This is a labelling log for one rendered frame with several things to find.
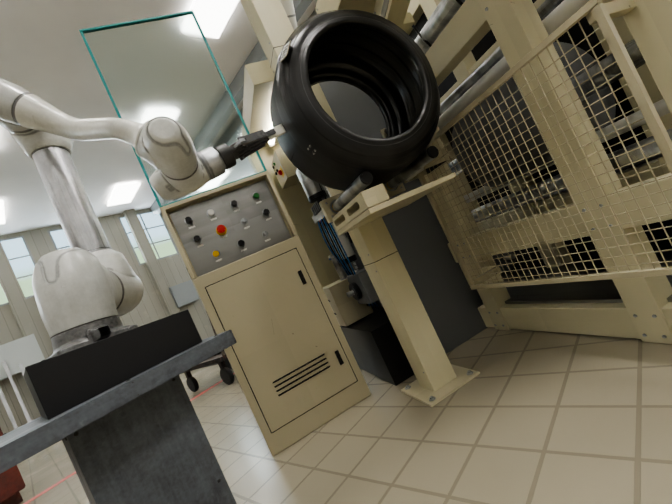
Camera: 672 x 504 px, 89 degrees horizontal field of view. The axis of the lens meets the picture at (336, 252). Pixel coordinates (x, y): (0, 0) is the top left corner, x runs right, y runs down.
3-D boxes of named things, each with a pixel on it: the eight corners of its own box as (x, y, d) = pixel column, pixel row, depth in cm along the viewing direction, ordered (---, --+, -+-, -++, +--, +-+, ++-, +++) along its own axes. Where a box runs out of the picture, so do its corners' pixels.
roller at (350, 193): (341, 213, 145) (330, 210, 144) (342, 203, 146) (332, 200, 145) (372, 185, 112) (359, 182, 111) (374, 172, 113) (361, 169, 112)
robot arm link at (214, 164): (196, 160, 110) (213, 152, 112) (212, 184, 111) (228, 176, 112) (193, 148, 102) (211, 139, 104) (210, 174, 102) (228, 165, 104)
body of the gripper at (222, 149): (212, 143, 104) (239, 130, 107) (213, 154, 112) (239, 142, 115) (225, 164, 104) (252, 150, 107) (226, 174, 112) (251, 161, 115)
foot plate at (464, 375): (401, 391, 163) (399, 387, 163) (444, 363, 172) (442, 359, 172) (431, 407, 138) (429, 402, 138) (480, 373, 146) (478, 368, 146)
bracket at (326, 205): (328, 224, 145) (318, 203, 145) (403, 192, 158) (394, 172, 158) (330, 222, 142) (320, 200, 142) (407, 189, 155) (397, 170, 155)
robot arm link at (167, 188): (214, 188, 110) (208, 168, 98) (168, 212, 106) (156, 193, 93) (196, 162, 112) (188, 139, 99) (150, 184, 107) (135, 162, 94)
